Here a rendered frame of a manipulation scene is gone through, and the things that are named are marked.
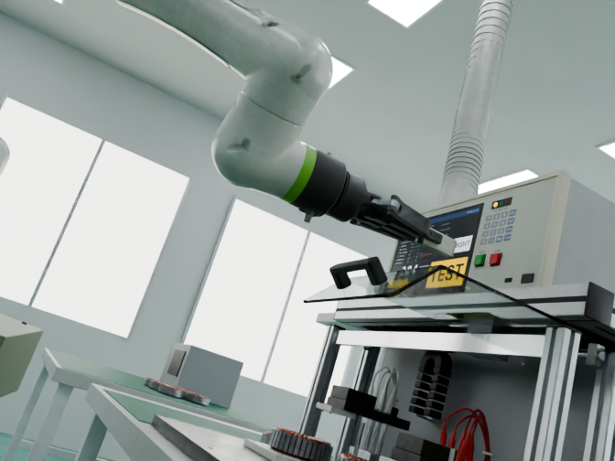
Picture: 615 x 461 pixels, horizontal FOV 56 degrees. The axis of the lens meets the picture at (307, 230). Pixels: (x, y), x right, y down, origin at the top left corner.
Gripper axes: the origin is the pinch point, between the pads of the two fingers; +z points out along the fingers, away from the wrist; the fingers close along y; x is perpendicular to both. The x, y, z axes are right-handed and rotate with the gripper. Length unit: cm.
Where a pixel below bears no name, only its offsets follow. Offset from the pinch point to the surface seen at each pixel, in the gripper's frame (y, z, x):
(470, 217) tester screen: -5.4, 9.6, 9.7
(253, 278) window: -468, 120, 76
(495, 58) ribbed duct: -123, 90, 152
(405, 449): 3.1, 1.6, -32.8
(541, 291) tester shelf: 17.4, 7.0, -7.1
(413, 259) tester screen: -20.7, 9.6, 3.0
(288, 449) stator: -16.8, -6.9, -38.6
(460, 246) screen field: -6.3, 9.6, 3.9
